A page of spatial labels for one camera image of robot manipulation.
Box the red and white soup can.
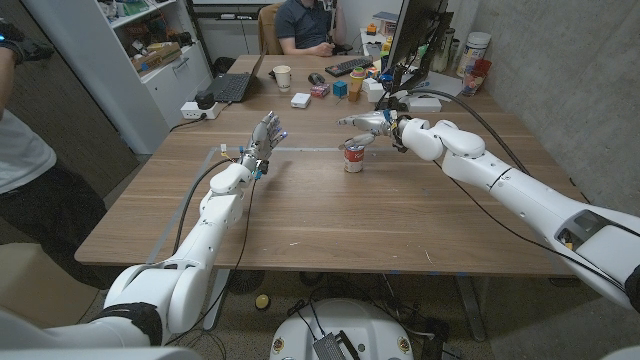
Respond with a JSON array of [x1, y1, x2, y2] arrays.
[[343, 142, 366, 174]]

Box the cardboard box on shelf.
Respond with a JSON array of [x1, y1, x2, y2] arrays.
[[132, 42, 183, 77]]

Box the black round floor disc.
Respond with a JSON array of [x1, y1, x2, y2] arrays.
[[227, 269, 266, 295]]

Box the white cube box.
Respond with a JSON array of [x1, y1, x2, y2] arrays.
[[366, 77, 386, 104]]

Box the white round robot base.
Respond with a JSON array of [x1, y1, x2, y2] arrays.
[[269, 298, 415, 360]]

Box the dark metal bottle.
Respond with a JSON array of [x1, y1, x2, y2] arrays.
[[432, 27, 456, 74]]

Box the white paper sheets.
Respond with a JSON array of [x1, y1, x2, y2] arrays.
[[399, 69, 464, 104]]

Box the white robot torso edge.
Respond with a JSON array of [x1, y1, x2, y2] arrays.
[[0, 347, 204, 360]]

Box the white table leg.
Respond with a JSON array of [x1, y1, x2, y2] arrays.
[[203, 269, 231, 331]]

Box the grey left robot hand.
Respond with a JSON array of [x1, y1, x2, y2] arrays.
[[239, 110, 290, 176]]

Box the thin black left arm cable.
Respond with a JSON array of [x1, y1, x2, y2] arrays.
[[167, 177, 259, 346]]

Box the black power adapter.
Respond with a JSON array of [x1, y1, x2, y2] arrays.
[[194, 90, 216, 111]]

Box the black keyboard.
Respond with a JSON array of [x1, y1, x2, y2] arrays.
[[324, 56, 374, 78]]

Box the standing person's bare forearm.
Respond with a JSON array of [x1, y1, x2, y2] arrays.
[[0, 47, 16, 121]]

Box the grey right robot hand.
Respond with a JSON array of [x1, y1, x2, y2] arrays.
[[337, 109, 402, 151]]

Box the white shelf cabinet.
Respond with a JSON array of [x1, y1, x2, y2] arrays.
[[22, 0, 214, 155]]

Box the brown office chair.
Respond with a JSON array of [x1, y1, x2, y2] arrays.
[[257, 2, 286, 56]]

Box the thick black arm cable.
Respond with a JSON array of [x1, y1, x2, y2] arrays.
[[389, 88, 531, 176], [172, 158, 234, 259]]

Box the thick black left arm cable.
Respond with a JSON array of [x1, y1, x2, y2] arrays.
[[172, 158, 234, 259]]

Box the standing person in grey shirt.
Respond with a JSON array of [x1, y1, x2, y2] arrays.
[[0, 107, 109, 291]]

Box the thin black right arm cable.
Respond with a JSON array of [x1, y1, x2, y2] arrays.
[[433, 160, 629, 291]]

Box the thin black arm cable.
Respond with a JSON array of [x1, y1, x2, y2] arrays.
[[433, 160, 629, 291], [167, 177, 259, 346]]

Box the black laptop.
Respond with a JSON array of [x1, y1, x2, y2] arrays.
[[204, 43, 271, 104]]

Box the orange cone toy green top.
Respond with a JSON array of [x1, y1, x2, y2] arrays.
[[347, 66, 367, 103]]

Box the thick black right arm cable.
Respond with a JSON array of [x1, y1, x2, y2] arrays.
[[389, 88, 531, 176]]

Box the black backpack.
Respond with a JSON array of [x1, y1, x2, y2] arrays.
[[212, 56, 237, 77]]

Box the seated person in dark shirt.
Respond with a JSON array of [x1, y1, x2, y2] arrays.
[[273, 0, 351, 57]]

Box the beige box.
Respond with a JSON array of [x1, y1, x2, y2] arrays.
[[0, 243, 101, 331]]

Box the white paper cup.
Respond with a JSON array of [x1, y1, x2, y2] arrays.
[[272, 65, 292, 93]]

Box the grey table leg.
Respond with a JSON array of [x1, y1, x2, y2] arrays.
[[454, 274, 487, 343]]

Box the white power strip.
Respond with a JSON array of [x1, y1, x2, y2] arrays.
[[180, 101, 222, 121]]

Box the white flat device box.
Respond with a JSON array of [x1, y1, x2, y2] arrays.
[[407, 96, 443, 113]]

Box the person's gloved hand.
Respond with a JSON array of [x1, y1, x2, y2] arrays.
[[0, 19, 26, 65]]

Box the tall white canister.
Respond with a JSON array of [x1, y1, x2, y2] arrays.
[[455, 31, 492, 79]]

